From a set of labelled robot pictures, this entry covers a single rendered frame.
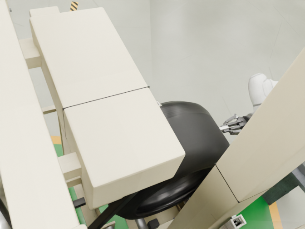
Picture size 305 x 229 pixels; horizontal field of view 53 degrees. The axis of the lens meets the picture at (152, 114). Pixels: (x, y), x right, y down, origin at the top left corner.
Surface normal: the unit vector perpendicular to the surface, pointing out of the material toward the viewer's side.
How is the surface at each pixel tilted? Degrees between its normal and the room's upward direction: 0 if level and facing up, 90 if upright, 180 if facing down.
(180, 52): 0
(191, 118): 16
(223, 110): 0
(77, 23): 0
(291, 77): 90
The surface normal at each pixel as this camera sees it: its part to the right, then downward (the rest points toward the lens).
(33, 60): 0.43, 0.78
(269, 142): -0.89, 0.26
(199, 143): 0.42, -0.38
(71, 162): 0.17, -0.57
